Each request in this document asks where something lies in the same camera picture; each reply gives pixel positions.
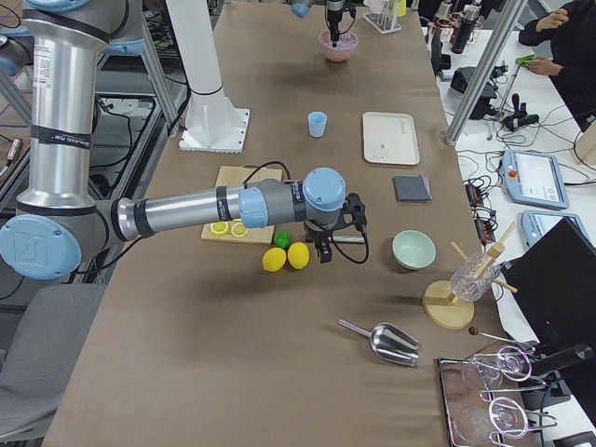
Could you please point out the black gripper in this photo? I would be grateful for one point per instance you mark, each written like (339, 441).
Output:
(318, 234)
(333, 15)

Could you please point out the clear ice cubes pile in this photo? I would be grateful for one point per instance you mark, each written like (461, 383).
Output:
(346, 41)

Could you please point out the light blue plastic cup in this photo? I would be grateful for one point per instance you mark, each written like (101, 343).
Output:
(317, 122)

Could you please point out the steel ice scoop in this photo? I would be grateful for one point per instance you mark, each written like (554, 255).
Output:
(388, 342)

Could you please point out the wooden cup stand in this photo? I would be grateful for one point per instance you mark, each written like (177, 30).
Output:
(450, 303)

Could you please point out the pink bowl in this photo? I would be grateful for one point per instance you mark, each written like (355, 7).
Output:
(336, 55)

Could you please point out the steel muddler black tip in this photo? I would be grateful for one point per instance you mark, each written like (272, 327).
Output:
(343, 239)

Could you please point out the upper whole lemon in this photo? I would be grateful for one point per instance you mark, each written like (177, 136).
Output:
(298, 255)

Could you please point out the whole lemon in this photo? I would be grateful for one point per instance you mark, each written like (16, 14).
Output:
(274, 259)
(298, 255)

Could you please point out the green lime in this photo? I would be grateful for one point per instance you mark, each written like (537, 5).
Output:
(282, 239)

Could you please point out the lower whole lemon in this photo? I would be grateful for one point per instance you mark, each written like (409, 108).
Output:
(274, 259)

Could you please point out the light green bowl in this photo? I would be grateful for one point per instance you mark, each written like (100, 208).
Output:
(413, 249)

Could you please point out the upper lemon slice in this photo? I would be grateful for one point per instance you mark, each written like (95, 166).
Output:
(238, 229)

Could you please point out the lemon slice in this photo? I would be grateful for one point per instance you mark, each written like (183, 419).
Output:
(238, 229)
(220, 229)

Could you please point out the grey folded cloth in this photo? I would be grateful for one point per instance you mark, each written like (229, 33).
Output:
(412, 188)

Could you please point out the lower lemon slice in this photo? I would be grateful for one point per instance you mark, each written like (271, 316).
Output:
(220, 229)

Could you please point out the cream rabbit tray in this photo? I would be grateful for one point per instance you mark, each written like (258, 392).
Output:
(389, 138)

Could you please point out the clear glass on stand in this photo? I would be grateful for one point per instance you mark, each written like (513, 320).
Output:
(474, 277)

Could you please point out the black tray with glasses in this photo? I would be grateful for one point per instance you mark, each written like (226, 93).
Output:
(498, 395)

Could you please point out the lower teach pendant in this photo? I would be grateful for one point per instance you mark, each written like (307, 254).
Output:
(535, 224)

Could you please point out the teach pendant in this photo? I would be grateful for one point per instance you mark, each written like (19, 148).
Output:
(535, 224)
(534, 179)

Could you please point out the upper teach pendant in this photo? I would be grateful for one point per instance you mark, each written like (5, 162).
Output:
(534, 179)

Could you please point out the black monitor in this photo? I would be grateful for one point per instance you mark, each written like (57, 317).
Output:
(556, 286)

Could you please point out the person in black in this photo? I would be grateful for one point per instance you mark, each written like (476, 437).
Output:
(570, 31)

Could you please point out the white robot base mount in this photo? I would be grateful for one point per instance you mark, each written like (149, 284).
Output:
(212, 122)

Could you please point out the aluminium frame post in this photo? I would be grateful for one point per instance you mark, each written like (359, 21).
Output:
(499, 37)

